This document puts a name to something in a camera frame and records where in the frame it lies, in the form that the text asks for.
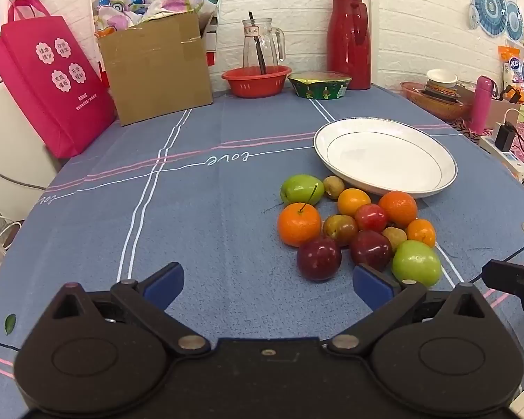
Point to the glass pitcher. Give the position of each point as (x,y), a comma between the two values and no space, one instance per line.
(268,43)

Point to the green apple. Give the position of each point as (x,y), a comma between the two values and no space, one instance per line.
(299,190)
(416,263)

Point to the patterned stacked bowl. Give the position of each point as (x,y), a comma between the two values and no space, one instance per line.
(441,92)

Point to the pink tote bag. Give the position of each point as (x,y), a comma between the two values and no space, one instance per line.
(39,74)

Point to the green printed bowl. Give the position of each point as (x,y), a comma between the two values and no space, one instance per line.
(319,88)

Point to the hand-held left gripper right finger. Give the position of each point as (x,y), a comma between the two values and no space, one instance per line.
(371,286)

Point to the blue decorative wall plates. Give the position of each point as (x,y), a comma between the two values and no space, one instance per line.
(489,4)

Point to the dark red apple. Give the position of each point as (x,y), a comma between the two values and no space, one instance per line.
(370,249)
(319,257)

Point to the dark stirring stick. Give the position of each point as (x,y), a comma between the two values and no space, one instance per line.
(257,46)

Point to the white bowl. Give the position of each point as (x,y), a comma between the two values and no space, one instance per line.
(442,77)

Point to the medium blue paper fan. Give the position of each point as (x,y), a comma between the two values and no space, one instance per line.
(513,19)

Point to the red thermos jug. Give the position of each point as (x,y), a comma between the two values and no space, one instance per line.
(347,39)

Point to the white power strip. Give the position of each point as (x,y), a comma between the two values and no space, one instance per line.
(508,161)

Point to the large orange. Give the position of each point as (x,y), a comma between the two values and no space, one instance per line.
(398,207)

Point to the orange snack packet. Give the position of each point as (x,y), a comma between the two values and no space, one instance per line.
(513,67)

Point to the white plate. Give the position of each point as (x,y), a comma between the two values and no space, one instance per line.
(384,157)

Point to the black charger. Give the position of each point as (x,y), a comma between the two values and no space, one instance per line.
(505,136)

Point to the blue striped tablecloth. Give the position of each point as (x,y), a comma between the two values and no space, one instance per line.
(201,227)

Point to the orange plastic basket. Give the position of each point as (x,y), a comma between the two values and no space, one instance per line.
(436,108)

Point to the small green leaf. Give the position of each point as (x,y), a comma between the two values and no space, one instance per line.
(10,324)

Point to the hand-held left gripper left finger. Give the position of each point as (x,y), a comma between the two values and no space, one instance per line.
(166,281)

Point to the cardboard box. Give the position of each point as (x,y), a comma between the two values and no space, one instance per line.
(157,70)

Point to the orange with stem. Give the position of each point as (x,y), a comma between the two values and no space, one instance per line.
(298,227)

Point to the brown kiwi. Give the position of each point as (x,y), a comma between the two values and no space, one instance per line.
(395,236)
(333,187)

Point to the small red apple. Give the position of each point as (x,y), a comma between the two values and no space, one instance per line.
(370,217)

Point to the small orange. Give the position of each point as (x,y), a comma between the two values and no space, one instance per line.
(421,232)

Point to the red yellow plum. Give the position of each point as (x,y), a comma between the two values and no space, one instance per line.
(340,229)

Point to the pink thermos bottle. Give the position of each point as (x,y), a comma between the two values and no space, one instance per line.
(481,104)

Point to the red plastic basin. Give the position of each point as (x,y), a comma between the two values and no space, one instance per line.
(256,83)

